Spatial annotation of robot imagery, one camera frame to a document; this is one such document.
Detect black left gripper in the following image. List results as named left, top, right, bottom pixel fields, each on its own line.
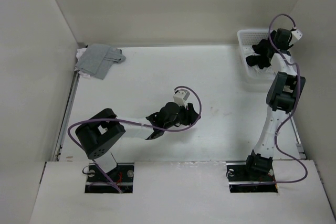
left=164, top=101, right=200, bottom=130

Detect black tank top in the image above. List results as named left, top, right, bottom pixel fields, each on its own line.
left=246, top=39, right=274, bottom=69

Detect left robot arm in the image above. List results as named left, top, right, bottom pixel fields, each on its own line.
left=75, top=102, right=201, bottom=182

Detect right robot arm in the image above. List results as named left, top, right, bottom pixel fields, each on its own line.
left=243, top=27, right=306, bottom=180

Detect folded grey tank top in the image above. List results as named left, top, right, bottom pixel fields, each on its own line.
left=75, top=44, right=126, bottom=80

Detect folded white tank top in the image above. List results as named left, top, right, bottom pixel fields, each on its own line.
left=75, top=48, right=91, bottom=79

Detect white plastic basket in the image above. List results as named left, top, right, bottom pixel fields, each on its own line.
left=237, top=28, right=276, bottom=92

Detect white garments in basket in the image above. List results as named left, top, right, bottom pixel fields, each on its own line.
left=241, top=46, right=276, bottom=80

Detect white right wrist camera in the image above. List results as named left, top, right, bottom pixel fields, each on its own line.
left=290, top=28, right=303, bottom=44

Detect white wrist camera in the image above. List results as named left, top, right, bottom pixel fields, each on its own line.
left=290, top=28, right=303, bottom=44
left=173, top=89, right=190, bottom=108

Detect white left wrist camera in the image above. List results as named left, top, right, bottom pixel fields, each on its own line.
left=173, top=89, right=190, bottom=108

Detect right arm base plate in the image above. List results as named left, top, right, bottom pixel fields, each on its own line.
left=226, top=162, right=278, bottom=193

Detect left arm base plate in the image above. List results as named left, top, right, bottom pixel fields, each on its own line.
left=82, top=163, right=135, bottom=194

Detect right aluminium table rail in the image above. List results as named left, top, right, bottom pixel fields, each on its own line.
left=290, top=118, right=307, bottom=159

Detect aluminium table rail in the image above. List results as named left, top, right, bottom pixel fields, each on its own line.
left=290, top=118, right=307, bottom=159
left=49, top=70, right=80, bottom=162

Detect left aluminium table rail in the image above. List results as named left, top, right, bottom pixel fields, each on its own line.
left=49, top=70, right=80, bottom=162

